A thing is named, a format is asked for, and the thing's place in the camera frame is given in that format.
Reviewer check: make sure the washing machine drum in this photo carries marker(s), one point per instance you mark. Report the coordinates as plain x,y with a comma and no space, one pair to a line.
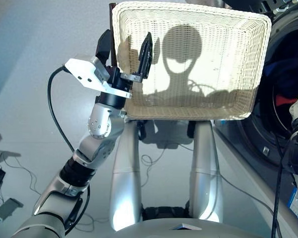
268,119

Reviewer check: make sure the grey flat device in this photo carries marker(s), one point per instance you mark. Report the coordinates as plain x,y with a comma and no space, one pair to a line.
7,207

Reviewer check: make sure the silver robot torso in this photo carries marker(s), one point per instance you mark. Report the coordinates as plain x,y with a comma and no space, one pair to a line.
164,230

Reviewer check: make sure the dark brown basket stand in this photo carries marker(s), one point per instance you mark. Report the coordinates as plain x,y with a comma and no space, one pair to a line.
110,17

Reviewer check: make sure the orange garment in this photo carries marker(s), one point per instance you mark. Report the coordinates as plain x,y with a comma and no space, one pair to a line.
285,100

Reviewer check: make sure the navy blue garment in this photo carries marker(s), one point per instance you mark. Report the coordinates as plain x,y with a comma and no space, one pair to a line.
285,74

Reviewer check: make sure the pale woven basket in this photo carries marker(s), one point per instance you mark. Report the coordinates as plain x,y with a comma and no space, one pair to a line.
213,74

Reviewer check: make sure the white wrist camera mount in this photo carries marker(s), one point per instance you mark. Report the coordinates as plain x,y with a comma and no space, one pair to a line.
82,72

